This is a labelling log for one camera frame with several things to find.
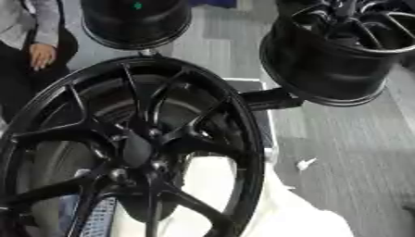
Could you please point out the person's hand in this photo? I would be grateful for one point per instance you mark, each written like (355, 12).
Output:
(42, 55)

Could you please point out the black wheel rim green dot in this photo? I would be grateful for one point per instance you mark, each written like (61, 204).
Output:
(135, 27)

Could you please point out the large black spoked wheel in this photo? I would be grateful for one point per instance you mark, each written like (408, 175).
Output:
(162, 83)

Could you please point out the white hub pin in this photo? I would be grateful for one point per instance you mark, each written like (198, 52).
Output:
(159, 165)
(155, 132)
(118, 175)

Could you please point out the black spoked wheel rim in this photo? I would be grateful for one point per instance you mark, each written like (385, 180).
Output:
(324, 71)

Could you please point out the person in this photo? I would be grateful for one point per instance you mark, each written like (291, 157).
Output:
(16, 80)

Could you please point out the blue patterned panel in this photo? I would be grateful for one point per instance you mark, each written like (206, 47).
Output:
(100, 217)

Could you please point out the white paper scrap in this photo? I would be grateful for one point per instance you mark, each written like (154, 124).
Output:
(305, 164)

